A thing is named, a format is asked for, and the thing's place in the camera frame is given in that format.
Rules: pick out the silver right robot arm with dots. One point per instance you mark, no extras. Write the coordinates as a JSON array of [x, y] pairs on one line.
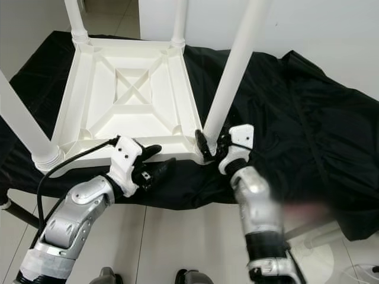
[[263, 213]]

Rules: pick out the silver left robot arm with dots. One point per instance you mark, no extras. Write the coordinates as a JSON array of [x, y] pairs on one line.
[[68, 225]]

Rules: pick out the black cloth cover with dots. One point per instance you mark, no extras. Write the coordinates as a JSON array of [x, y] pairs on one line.
[[320, 130]]

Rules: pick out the pink soft object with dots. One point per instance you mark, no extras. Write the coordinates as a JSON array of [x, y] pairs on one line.
[[305, 211]]

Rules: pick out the grey robot left foot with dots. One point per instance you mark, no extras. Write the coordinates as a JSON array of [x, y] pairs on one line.
[[109, 277]]

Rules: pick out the grey robot foot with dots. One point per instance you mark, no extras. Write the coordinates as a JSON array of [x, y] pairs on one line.
[[195, 277], [109, 277]]

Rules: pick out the grey robot right foot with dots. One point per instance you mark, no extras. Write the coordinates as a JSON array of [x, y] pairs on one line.
[[195, 277]]

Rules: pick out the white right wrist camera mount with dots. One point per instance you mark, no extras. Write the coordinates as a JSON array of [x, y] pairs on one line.
[[238, 147]]

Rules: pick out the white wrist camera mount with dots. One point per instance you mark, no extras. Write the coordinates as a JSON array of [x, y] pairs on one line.
[[238, 147], [125, 164]]

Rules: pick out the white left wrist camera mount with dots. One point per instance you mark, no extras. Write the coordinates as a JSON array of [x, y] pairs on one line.
[[125, 164]]

